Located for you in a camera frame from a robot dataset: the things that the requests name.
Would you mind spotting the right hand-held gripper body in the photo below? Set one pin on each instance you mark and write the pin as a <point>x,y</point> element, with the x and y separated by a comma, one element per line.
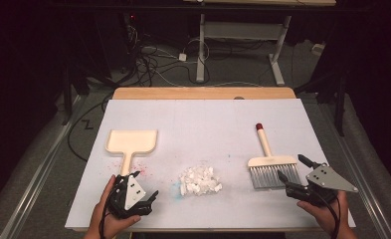
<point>325,179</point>

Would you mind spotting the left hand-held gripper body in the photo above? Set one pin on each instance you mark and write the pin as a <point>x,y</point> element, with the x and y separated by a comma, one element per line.
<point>133,195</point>

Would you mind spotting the cream brush with grey bristles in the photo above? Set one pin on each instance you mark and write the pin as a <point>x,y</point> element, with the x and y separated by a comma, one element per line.
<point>272,161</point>

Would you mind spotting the pile of white paper scraps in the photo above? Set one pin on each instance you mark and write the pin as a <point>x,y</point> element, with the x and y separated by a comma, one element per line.
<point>199,181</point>

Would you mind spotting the person's left hand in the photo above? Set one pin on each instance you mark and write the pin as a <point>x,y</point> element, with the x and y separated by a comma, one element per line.
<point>113,225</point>

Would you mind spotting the person's right hand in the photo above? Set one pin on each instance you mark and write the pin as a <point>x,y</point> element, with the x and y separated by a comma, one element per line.
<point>325,215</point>

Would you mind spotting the cream plastic dustpan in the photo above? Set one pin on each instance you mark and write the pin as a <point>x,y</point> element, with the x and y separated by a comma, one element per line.
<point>131,141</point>

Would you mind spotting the black metal stand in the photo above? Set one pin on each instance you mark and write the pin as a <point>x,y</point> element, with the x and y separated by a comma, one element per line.
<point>339,106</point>
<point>67,99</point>

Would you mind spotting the white table mat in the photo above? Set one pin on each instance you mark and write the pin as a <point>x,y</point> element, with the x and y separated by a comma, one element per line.
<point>216,122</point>

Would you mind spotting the wooden table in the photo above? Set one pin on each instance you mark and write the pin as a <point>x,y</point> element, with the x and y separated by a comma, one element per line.
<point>199,93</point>

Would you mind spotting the small white box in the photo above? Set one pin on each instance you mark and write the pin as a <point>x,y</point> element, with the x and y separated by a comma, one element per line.
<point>317,49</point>

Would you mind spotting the white power adapter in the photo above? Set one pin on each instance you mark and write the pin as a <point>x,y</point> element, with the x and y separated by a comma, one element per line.
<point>182,57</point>

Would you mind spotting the white-legged desk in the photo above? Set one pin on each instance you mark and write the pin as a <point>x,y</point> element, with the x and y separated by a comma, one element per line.
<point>201,49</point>

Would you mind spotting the aluminium rail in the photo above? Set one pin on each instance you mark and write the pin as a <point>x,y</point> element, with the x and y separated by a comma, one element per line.
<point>368,195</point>
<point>37,176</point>

